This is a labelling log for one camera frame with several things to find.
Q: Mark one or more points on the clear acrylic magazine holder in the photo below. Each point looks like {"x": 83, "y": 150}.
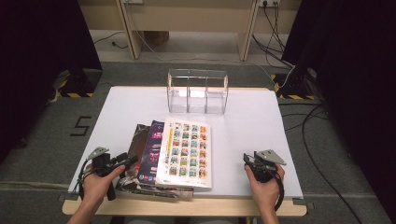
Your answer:
{"x": 197, "y": 93}

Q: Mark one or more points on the beige desk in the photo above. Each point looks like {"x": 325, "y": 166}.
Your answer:
{"x": 186, "y": 17}

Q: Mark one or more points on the white picture-grid magazine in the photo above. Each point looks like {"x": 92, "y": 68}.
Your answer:
{"x": 186, "y": 152}

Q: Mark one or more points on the person's left hand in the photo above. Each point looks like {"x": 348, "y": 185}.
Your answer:
{"x": 98, "y": 186}

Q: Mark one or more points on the light wooden table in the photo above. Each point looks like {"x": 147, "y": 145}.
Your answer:
{"x": 186, "y": 207}

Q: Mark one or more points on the black curtain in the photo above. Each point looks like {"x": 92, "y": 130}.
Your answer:
{"x": 34, "y": 62}
{"x": 358, "y": 93}

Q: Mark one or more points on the brown cardboard box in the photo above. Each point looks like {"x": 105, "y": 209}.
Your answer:
{"x": 156, "y": 38}

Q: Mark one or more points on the dark brown magazine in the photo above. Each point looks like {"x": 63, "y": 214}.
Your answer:
{"x": 137, "y": 146}

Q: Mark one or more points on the black stand base striped tape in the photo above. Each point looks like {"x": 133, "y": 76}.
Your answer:
{"x": 81, "y": 83}
{"x": 294, "y": 85}

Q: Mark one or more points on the white wall socket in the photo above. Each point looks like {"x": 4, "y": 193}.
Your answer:
{"x": 269, "y": 2}

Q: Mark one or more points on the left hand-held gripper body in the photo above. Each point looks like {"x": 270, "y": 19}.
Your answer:
{"x": 101, "y": 161}

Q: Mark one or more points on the purple magazine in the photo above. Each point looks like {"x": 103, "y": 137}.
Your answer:
{"x": 151, "y": 155}

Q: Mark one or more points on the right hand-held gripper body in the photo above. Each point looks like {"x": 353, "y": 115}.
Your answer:
{"x": 264, "y": 169}

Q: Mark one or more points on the white table mat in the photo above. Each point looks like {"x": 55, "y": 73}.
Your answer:
{"x": 243, "y": 133}

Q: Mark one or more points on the person's right hand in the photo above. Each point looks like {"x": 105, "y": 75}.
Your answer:
{"x": 266, "y": 193}

